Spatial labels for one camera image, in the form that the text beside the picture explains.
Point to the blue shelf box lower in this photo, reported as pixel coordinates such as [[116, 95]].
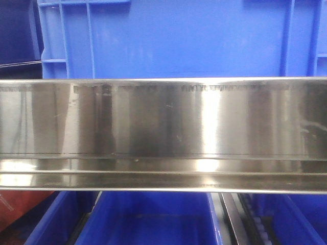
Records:
[[136, 217]]

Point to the blue shelf box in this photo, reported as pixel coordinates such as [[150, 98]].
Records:
[[182, 39], [136, 217]]

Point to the blue shelf box upper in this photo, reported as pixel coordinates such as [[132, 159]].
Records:
[[182, 39]]

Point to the black metal shelf strut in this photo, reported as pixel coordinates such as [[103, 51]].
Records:
[[237, 228]]

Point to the red box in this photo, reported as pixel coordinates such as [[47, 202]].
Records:
[[15, 204]]

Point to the blue bin lower left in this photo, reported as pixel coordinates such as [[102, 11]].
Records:
[[60, 220]]

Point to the dark blue bin left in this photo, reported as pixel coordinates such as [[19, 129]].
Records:
[[21, 38]]

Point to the blue bin lower right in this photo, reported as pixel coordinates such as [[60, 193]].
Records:
[[291, 218]]

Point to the stainless steel shelf rail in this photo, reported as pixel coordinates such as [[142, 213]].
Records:
[[253, 135]]

